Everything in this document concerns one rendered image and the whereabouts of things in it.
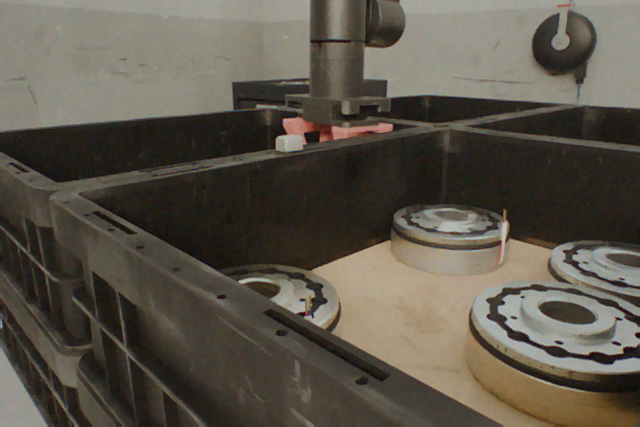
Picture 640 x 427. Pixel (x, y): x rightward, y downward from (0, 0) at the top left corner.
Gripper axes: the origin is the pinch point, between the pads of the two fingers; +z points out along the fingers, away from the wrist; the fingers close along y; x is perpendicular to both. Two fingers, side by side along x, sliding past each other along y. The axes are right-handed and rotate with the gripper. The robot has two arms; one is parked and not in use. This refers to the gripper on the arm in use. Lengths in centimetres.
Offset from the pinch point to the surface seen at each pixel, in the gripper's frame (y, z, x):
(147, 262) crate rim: -23.7, -5.3, 29.3
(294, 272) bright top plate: -15.5, 1.2, 16.7
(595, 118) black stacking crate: -6.7, -4.7, -48.0
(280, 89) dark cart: 132, -2, -83
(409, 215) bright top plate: -11.5, 1.1, 0.6
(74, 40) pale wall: 327, -27, -53
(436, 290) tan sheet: -19.2, 4.2, 6.1
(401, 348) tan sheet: -23.0, 4.4, 14.1
